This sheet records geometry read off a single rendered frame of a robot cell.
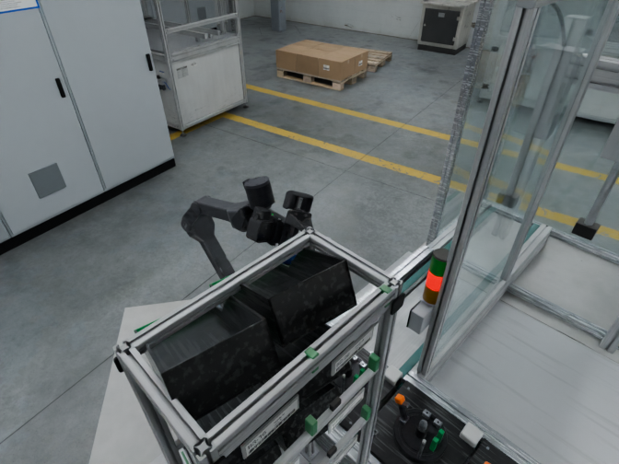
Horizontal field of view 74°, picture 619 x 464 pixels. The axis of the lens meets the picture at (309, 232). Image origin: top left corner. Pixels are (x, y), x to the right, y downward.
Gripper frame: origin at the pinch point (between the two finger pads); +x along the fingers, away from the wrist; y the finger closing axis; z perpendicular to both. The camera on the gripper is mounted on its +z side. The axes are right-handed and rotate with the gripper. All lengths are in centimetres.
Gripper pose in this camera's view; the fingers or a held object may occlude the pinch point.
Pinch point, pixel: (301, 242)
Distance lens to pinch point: 83.8
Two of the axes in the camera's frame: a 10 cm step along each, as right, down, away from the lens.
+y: 2.7, -9.4, -1.9
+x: 5.4, 3.2, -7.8
